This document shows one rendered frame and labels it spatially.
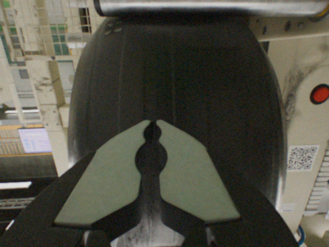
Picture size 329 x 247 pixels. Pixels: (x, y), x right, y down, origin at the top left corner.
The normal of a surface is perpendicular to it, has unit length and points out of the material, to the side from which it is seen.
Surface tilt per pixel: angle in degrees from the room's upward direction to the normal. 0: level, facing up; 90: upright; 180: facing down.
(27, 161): 90
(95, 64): 132
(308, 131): 90
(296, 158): 90
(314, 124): 90
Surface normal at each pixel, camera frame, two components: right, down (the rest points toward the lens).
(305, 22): -1.00, 0.02
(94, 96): -0.25, -0.22
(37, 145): 0.08, 0.36
